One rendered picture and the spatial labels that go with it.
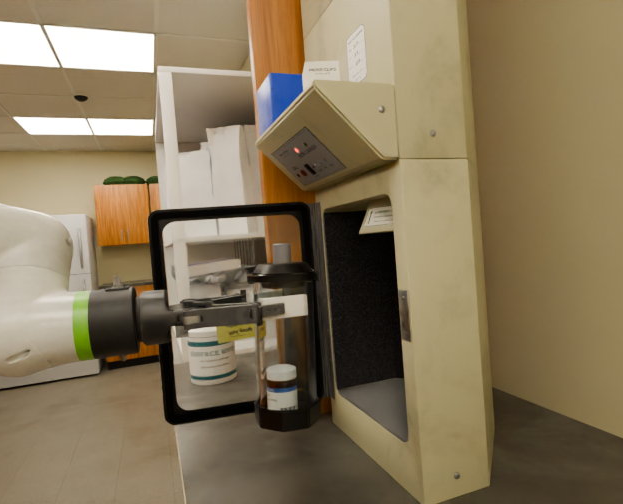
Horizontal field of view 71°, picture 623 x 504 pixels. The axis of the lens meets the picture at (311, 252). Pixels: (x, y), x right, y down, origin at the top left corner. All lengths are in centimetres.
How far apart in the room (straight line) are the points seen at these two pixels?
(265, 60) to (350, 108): 43
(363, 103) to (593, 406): 71
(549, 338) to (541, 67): 54
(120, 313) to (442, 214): 45
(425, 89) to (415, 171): 11
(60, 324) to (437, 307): 48
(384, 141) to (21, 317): 50
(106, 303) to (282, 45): 64
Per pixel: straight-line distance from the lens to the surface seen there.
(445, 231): 63
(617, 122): 92
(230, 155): 184
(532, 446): 88
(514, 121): 106
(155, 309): 62
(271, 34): 101
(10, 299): 65
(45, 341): 63
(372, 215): 72
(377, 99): 61
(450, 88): 68
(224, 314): 59
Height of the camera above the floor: 131
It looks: 1 degrees down
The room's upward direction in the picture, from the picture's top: 4 degrees counter-clockwise
